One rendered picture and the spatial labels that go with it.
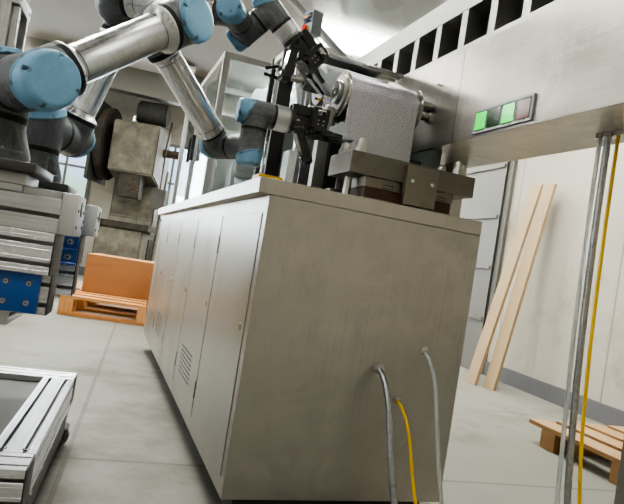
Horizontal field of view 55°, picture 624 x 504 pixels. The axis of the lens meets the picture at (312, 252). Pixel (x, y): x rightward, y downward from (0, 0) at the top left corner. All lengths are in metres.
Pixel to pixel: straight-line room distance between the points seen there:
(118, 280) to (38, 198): 4.08
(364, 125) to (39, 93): 0.98
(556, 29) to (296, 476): 1.29
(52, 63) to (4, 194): 0.29
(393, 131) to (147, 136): 6.65
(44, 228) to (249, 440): 0.70
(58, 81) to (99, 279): 4.23
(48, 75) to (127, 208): 7.51
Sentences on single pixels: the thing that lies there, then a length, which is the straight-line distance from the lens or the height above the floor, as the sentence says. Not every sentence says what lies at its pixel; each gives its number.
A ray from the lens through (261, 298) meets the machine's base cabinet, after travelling 1.48.
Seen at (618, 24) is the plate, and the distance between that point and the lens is 1.52.
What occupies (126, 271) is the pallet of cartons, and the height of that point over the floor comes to 0.38.
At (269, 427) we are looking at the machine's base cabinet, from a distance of 1.56.
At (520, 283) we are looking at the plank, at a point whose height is 0.80.
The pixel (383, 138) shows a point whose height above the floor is 1.13.
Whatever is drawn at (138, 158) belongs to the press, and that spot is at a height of 1.72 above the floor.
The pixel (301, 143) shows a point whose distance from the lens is 1.77.
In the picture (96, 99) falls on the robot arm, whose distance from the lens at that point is 2.03.
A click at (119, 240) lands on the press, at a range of 8.27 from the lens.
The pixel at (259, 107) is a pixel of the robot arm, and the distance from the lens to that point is 1.73.
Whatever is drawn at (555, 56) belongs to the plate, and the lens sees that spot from 1.64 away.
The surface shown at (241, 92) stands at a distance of 2.86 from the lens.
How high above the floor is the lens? 0.71
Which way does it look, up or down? 1 degrees up
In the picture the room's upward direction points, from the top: 9 degrees clockwise
